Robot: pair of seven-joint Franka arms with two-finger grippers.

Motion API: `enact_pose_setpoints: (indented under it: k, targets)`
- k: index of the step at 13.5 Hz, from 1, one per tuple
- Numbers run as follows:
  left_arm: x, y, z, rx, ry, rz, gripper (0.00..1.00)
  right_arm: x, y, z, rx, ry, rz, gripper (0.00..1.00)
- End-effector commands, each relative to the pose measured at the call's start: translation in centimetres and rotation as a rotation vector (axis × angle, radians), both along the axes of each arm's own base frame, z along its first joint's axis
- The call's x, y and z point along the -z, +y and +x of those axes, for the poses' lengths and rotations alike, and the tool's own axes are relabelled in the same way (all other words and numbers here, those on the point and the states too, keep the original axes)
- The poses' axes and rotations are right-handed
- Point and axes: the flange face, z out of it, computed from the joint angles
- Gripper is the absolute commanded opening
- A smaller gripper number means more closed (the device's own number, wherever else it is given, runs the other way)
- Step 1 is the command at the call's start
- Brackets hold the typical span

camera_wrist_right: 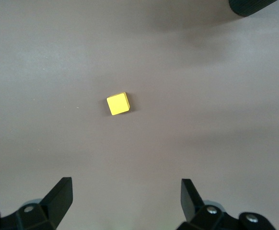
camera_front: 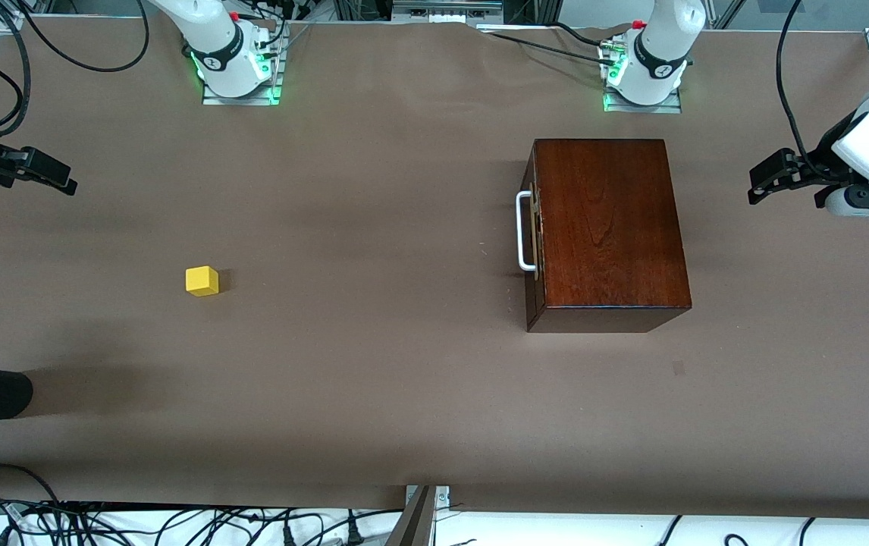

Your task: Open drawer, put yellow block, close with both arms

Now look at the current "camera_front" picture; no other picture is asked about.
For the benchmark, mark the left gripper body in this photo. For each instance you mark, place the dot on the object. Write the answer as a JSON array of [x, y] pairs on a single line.
[[823, 158]]

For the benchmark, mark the yellow wooden block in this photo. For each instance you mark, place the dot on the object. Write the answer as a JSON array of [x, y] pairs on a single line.
[[202, 282]]

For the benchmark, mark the dark brown wooden box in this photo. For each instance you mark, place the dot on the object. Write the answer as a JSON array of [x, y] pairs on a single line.
[[609, 227]]

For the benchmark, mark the silver metal device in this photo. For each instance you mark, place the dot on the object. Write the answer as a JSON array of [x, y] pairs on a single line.
[[446, 11]]

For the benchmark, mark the brown paper table cover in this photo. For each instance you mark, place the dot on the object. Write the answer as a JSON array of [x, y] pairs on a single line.
[[374, 364]]

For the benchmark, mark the black power plug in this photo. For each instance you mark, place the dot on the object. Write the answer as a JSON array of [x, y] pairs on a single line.
[[288, 537], [356, 535]]

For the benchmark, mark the small silver mounting plate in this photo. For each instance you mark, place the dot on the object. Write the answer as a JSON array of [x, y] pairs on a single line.
[[442, 497]]

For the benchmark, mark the grey metal beam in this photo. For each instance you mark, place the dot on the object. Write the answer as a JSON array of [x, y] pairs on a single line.
[[413, 523]]

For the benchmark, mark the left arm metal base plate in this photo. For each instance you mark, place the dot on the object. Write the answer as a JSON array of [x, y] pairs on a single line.
[[643, 109]]

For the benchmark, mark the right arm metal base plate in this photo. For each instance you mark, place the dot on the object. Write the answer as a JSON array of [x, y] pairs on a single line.
[[241, 101]]

